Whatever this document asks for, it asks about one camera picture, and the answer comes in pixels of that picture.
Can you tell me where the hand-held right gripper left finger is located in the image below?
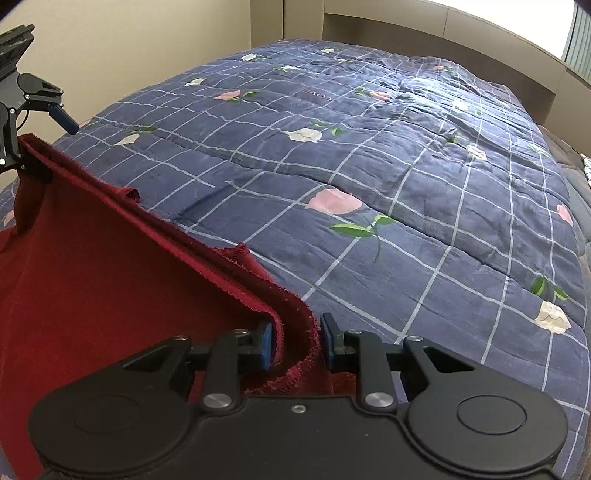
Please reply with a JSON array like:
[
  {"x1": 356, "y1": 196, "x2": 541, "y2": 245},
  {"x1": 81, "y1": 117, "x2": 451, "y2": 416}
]
[{"x1": 122, "y1": 320, "x2": 278, "y2": 415}]

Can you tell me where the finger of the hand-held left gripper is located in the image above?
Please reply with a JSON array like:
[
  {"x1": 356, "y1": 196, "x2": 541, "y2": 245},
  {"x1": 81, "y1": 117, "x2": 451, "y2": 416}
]
[
  {"x1": 17, "y1": 71, "x2": 80, "y2": 136},
  {"x1": 0, "y1": 104, "x2": 52, "y2": 183}
]

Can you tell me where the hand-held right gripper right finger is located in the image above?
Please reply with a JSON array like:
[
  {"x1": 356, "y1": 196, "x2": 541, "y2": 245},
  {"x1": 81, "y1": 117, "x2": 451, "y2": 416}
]
[{"x1": 320, "y1": 312, "x2": 477, "y2": 410}]

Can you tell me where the red long-sleeve sweater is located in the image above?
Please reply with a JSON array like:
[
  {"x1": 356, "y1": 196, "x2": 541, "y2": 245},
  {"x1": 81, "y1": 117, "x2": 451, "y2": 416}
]
[{"x1": 0, "y1": 133, "x2": 358, "y2": 480}]

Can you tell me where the blue checked floral quilt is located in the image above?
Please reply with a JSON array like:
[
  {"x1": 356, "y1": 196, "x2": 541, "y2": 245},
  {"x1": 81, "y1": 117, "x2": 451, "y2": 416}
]
[{"x1": 0, "y1": 39, "x2": 587, "y2": 480}]

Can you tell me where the grey bedsheet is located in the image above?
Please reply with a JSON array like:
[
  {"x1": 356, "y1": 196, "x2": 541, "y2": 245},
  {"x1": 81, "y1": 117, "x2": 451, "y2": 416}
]
[{"x1": 538, "y1": 124, "x2": 591, "y2": 287}]

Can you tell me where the window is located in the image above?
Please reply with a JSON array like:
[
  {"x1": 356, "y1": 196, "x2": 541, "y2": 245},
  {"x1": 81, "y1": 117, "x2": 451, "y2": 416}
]
[{"x1": 411, "y1": 0, "x2": 578, "y2": 61}]

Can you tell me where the blue-grey curtain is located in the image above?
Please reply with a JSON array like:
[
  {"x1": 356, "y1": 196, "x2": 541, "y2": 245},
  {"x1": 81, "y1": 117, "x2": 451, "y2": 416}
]
[{"x1": 561, "y1": 7, "x2": 591, "y2": 80}]

